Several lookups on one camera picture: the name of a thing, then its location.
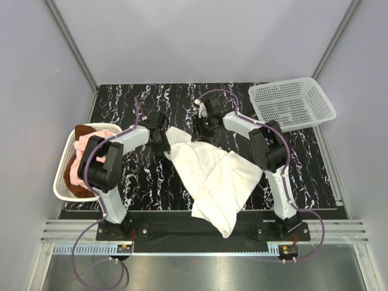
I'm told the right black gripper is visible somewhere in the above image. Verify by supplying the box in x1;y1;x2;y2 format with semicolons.
191;115;215;142

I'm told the white towel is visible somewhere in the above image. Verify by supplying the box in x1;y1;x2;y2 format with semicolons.
165;127;263;239

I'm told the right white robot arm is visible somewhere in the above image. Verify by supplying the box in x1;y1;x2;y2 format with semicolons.
193;97;302;241

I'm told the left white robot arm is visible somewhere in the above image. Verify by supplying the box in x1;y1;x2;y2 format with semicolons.
77;111;170;240

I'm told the white basket with towels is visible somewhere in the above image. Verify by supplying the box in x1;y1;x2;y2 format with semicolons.
53;122;122;202

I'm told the black marble pattern mat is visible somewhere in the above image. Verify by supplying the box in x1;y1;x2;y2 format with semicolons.
86;82;347;219

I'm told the pink towel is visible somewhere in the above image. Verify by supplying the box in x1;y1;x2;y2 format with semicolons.
70;130;114;189

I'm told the brown towel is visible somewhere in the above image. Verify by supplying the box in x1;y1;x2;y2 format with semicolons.
63;125;96;198

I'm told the empty white mesh basket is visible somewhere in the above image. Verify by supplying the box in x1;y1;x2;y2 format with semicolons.
248;78;336;132

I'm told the left controller board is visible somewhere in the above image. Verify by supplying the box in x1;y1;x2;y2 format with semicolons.
117;244;133;253

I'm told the controller board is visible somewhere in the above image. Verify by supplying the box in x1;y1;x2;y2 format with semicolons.
117;244;133;253
280;244;298;257

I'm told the right controller board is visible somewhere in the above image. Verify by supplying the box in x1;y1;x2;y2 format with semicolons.
280;244;298;257

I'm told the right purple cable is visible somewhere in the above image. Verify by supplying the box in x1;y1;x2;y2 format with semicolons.
193;89;327;262

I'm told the purple cable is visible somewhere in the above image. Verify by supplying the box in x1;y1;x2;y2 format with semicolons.
193;89;327;262
70;96;145;288

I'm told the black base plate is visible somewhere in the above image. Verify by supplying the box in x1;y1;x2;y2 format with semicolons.
96;210;311;243

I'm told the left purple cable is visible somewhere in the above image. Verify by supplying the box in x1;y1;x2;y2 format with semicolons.
70;96;145;288

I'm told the slotted cable duct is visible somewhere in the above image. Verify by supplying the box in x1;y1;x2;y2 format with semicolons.
53;244;131;256

